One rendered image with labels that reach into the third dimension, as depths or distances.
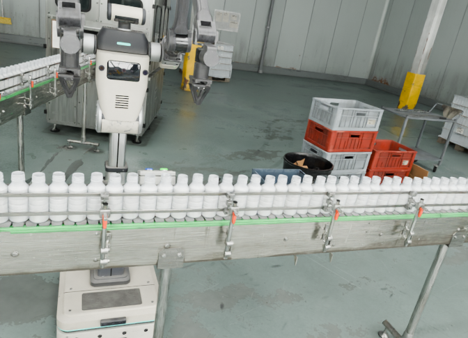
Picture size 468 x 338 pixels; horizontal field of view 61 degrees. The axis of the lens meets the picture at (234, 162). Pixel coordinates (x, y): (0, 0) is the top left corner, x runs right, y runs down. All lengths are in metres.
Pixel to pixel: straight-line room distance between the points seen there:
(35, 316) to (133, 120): 1.28
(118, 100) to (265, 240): 0.92
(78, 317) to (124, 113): 1.02
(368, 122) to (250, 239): 2.70
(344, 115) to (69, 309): 2.80
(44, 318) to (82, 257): 1.13
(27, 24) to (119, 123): 11.57
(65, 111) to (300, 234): 4.14
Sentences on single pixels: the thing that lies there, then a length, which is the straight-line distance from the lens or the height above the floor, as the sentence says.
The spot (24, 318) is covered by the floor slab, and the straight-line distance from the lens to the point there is 2.62.
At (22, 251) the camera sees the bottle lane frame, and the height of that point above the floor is 0.91.
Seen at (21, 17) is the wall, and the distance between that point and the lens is 13.42.
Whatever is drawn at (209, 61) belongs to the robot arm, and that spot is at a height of 1.57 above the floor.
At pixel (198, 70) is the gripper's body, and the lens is 1.47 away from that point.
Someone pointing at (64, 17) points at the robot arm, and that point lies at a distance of 1.41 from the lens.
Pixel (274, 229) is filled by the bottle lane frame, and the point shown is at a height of 0.95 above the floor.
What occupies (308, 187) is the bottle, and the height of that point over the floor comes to 1.13.
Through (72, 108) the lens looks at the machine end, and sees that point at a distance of 5.34.
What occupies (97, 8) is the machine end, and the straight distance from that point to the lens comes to 5.08.
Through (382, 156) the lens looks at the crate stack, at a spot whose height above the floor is 0.60.
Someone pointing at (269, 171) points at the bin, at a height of 0.93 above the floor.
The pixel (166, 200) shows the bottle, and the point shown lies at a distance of 1.45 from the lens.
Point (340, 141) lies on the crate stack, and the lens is 3.94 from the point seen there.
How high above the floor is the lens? 1.73
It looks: 20 degrees down
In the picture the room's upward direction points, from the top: 10 degrees clockwise
